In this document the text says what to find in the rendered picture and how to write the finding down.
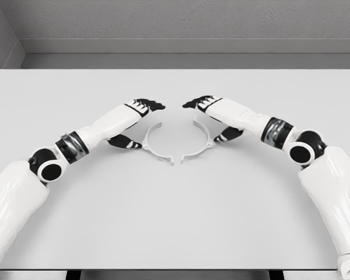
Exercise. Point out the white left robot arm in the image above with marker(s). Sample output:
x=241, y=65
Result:
x=14, y=198

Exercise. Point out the white pipe clamp half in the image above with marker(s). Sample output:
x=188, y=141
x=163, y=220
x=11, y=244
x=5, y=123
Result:
x=148, y=146
x=205, y=140

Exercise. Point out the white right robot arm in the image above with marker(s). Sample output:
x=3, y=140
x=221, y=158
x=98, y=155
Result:
x=329, y=186

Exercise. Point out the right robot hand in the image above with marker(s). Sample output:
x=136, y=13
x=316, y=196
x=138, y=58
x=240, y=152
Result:
x=227, y=112

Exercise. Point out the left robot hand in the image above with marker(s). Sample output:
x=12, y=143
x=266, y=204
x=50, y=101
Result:
x=121, y=116

